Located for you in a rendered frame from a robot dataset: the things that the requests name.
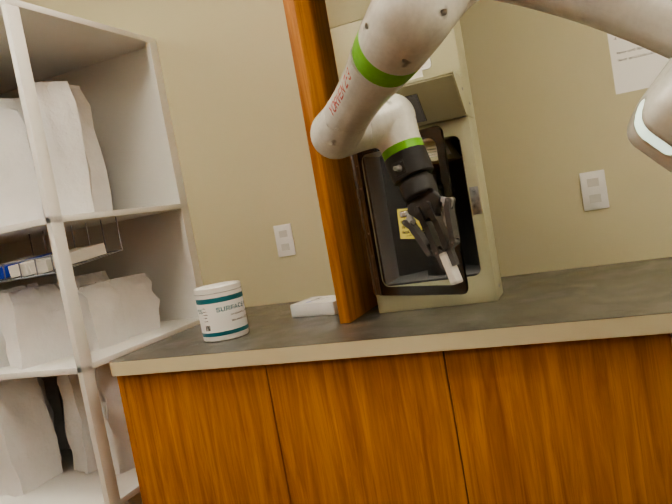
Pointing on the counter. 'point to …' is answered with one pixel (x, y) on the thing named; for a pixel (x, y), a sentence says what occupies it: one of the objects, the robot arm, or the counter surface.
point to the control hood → (438, 96)
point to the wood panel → (351, 241)
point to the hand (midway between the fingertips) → (451, 267)
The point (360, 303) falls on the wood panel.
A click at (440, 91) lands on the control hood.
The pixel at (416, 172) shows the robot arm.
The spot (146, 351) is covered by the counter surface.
